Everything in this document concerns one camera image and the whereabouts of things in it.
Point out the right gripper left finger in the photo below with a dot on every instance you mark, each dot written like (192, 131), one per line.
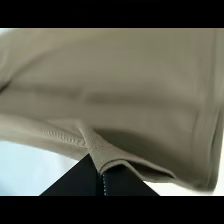
(78, 183)

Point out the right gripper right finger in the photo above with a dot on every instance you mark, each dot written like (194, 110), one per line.
(128, 183)

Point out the olive brown T-shirt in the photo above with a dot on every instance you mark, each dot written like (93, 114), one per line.
(116, 86)

